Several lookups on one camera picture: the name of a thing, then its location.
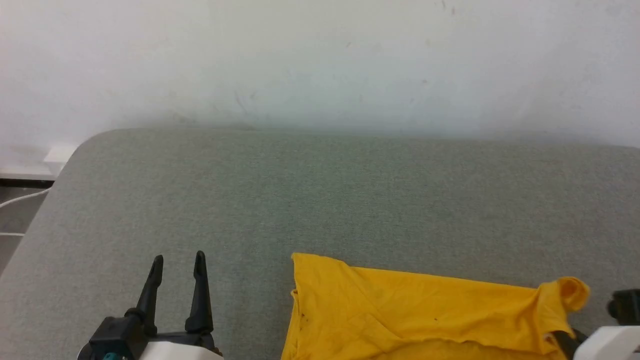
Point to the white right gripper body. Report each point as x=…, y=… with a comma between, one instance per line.
x=615, y=345

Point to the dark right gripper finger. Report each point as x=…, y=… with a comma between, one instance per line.
x=570, y=341

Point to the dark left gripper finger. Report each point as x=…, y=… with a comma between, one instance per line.
x=201, y=300
x=150, y=305

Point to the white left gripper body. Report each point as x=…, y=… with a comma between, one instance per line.
x=185, y=350

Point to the yellow shirt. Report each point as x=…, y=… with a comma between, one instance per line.
x=400, y=310

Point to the grey-green fabric sofa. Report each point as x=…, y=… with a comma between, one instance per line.
x=320, y=200

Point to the dark baseboard strip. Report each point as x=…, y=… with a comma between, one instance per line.
x=25, y=183

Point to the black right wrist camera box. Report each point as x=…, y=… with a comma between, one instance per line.
x=627, y=305

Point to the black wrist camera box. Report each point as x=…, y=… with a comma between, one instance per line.
x=627, y=305
x=115, y=335

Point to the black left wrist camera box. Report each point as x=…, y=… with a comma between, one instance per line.
x=115, y=335

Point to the white wall socket box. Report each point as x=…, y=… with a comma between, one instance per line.
x=60, y=153

